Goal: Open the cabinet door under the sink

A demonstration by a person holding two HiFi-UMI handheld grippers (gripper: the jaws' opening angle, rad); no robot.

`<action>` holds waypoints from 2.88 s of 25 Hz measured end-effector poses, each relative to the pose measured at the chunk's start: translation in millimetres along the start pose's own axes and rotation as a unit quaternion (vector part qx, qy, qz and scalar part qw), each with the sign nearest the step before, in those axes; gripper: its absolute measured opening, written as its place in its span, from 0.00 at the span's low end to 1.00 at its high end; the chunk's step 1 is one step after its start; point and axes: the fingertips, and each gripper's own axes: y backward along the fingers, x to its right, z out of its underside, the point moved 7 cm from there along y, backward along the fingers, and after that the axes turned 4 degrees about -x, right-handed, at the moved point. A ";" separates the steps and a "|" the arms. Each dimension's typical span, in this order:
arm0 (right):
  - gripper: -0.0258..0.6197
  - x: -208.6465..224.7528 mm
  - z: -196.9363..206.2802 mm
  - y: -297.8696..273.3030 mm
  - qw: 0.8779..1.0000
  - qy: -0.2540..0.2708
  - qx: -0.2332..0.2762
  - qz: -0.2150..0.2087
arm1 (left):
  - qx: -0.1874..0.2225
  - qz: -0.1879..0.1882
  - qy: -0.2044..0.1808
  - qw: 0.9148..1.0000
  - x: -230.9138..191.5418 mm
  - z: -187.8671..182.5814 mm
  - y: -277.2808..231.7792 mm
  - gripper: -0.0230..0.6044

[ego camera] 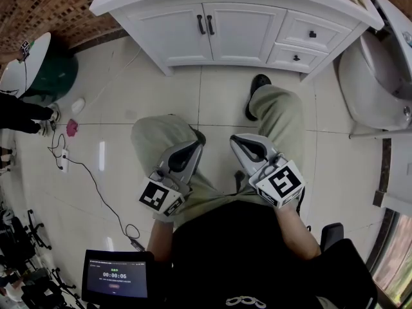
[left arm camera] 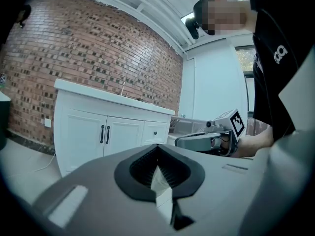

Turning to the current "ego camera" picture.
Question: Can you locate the person's black shoe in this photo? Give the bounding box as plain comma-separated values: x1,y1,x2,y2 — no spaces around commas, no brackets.
189,126,207,147
245,73,272,122

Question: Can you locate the black office chair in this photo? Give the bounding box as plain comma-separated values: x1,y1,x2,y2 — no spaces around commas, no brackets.
319,223,379,309

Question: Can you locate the white cabinet door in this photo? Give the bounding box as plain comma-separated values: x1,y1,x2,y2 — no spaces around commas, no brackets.
202,2,288,63
127,3,215,67

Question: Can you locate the person's black shirt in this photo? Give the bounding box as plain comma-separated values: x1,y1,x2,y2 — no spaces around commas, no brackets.
171,200,323,309

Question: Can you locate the black floor cable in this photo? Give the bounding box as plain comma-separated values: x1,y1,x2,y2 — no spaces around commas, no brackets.
47,129,146,252

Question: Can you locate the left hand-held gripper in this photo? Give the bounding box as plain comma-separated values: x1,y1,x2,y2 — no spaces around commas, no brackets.
138,139,206,218

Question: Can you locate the person's left black shoe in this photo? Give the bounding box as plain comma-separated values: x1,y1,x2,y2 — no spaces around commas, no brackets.
189,126,207,147

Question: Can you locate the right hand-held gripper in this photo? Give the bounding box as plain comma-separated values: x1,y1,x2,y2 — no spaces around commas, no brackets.
229,133,306,210

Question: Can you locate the small white drawer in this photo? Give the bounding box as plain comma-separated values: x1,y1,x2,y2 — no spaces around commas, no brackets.
266,42,330,74

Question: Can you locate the person's right forearm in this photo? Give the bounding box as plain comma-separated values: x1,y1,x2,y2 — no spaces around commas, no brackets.
276,203,323,261

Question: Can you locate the person's left forearm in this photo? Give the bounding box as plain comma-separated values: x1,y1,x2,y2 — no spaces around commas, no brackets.
146,216,176,263

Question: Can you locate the white round table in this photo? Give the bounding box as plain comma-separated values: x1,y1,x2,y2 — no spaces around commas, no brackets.
0,32,52,98

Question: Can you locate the person's left leg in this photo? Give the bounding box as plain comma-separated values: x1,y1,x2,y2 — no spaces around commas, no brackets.
130,114,236,231

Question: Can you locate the small black-white patterned device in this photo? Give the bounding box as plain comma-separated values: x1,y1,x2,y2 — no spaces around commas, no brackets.
19,40,32,61

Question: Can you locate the black tablet screen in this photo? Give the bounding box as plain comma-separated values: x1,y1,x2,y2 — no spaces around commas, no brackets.
80,249,156,303

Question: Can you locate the large white drawer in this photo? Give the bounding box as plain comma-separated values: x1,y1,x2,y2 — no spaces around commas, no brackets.
276,10,353,54

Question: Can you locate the pile of black equipment stands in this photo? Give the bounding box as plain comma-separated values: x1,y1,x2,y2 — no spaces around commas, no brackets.
0,200,86,309

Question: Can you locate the dark marble ledge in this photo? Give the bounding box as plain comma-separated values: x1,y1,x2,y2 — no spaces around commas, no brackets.
372,138,393,208

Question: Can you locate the white toilet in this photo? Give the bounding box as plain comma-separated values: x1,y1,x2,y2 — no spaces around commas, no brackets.
337,0,412,132

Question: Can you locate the window with dark frame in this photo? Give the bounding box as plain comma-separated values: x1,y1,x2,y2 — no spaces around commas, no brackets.
366,207,412,307

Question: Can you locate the white vanity cabinet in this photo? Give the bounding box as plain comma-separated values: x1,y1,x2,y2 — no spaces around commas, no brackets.
111,1,370,84

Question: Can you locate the person's right black shoe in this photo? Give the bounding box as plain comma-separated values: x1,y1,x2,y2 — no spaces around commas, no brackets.
245,73,272,122

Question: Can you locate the person's right leg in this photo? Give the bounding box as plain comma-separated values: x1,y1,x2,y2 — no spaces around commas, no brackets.
248,84,306,205

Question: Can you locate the green round bin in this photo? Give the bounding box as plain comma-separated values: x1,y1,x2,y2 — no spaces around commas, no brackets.
27,53,79,103

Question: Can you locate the pink cloth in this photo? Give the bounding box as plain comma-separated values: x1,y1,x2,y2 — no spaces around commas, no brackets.
65,118,79,138

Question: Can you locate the person's leg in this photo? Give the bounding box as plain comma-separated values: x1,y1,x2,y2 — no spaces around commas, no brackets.
130,114,236,231
0,90,54,134
248,84,306,205

